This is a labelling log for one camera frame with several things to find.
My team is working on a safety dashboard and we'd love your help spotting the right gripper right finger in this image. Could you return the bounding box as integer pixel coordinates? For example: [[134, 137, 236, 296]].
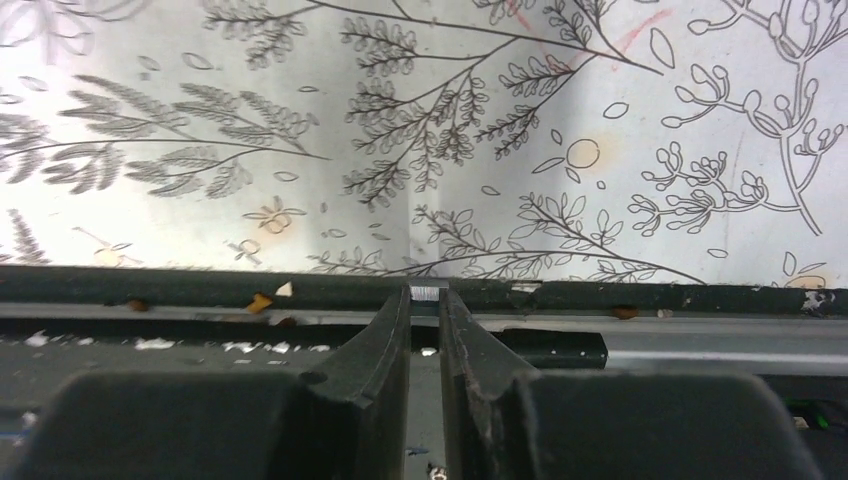
[[439, 290, 822, 479]]

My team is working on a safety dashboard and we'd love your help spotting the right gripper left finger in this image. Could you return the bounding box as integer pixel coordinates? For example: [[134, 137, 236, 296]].
[[13, 287, 411, 479]]

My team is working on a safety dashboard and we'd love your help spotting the silver staple strip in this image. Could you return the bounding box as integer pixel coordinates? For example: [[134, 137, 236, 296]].
[[410, 286, 440, 302]]

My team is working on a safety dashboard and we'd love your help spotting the floral patterned table mat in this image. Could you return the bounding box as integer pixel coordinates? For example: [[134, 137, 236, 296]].
[[1, 1, 847, 289]]

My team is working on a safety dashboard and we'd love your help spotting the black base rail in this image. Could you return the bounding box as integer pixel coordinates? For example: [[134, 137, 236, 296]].
[[1, 267, 847, 479]]

